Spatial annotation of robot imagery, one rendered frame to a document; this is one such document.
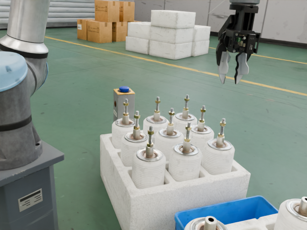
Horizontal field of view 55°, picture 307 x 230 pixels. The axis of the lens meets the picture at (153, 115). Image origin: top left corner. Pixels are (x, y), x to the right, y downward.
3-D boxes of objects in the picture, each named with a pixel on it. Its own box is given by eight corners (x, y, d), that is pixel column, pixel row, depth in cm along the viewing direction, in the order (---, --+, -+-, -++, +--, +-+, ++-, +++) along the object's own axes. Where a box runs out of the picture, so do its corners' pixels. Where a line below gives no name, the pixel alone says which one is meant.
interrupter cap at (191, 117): (188, 113, 117) (188, 112, 116) (198, 120, 110) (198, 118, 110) (171, 115, 114) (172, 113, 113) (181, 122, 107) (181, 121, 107)
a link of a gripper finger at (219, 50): (213, 64, 81) (222, 32, 78) (212, 63, 83) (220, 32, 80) (229, 67, 82) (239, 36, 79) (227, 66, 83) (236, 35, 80)
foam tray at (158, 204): (129, 249, 83) (130, 196, 76) (100, 175, 116) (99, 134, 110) (241, 219, 97) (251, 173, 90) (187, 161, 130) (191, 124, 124)
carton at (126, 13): (134, 21, 482) (134, 2, 471) (123, 21, 465) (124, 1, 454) (122, 19, 500) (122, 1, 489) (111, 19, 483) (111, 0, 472)
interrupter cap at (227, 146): (214, 152, 87) (214, 150, 87) (203, 141, 94) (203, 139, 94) (236, 150, 90) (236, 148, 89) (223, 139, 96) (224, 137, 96)
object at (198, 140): (207, 183, 103) (214, 137, 97) (180, 179, 105) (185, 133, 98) (208, 169, 112) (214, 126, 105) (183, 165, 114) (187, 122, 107)
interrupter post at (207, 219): (206, 238, 55) (208, 225, 54) (200, 230, 57) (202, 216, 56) (217, 236, 56) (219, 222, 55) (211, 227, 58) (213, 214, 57)
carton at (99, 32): (112, 42, 455) (112, 22, 444) (99, 43, 438) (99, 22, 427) (99, 39, 473) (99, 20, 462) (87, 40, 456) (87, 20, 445)
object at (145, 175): (142, 222, 83) (145, 167, 77) (124, 203, 90) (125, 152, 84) (168, 209, 89) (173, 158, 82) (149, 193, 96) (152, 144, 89)
